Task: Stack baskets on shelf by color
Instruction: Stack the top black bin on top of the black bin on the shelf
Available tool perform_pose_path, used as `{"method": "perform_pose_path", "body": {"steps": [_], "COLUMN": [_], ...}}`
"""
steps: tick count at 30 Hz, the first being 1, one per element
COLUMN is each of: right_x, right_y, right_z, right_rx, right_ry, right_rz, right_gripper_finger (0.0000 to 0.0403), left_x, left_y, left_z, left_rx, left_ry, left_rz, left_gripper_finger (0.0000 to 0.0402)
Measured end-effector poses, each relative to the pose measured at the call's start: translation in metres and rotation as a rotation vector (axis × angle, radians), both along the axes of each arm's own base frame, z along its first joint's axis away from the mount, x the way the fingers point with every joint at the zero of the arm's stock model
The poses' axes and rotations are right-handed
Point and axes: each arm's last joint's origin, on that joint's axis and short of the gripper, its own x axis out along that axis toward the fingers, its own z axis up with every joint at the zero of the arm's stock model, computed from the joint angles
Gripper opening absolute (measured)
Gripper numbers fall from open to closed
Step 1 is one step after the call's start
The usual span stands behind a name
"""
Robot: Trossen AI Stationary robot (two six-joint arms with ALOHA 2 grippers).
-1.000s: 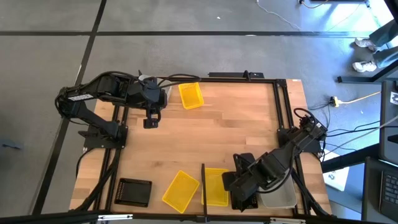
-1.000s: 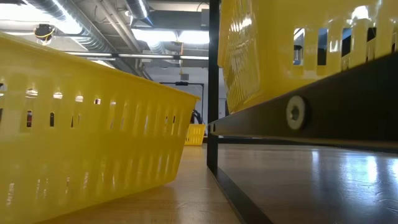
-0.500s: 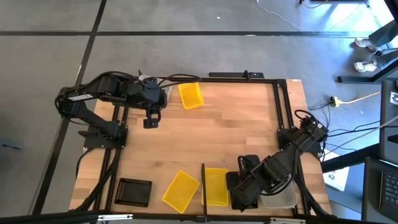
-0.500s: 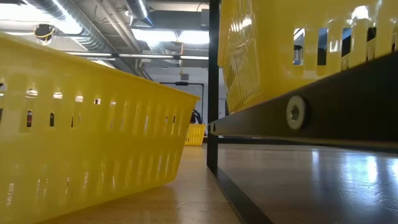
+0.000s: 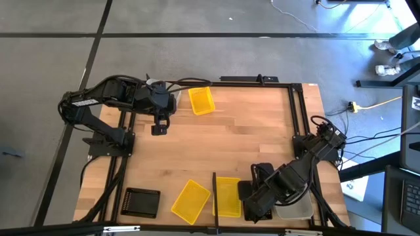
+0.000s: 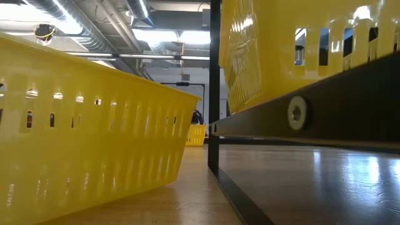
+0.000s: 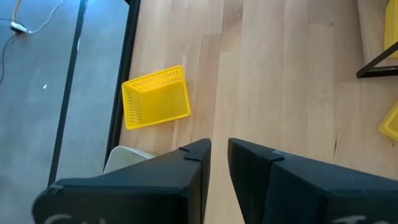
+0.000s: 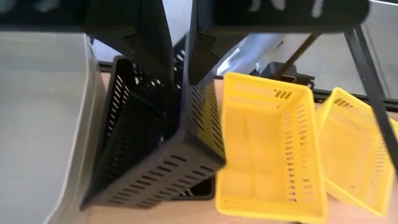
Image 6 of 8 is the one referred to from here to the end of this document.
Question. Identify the yellow slotted plastic basket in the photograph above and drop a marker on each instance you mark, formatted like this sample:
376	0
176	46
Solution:
196	136
275	47
93	140

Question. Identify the person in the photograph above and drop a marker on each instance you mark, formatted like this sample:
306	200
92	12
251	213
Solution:
197	117

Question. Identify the long ceiling light tube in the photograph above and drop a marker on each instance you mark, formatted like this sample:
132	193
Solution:
147	56

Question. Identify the black gantry frame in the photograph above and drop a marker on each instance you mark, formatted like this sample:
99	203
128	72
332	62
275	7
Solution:
182	83

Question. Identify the grey square wall vent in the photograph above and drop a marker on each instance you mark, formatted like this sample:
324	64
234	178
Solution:
185	77

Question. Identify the white shelf frame screw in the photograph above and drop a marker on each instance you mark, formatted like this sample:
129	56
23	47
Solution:
297	113

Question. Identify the ribbed silver ceiling duct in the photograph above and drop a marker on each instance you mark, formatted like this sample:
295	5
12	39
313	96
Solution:
90	40
137	7

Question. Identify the black metal shelf frame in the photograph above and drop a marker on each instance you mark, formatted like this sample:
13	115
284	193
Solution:
343	109

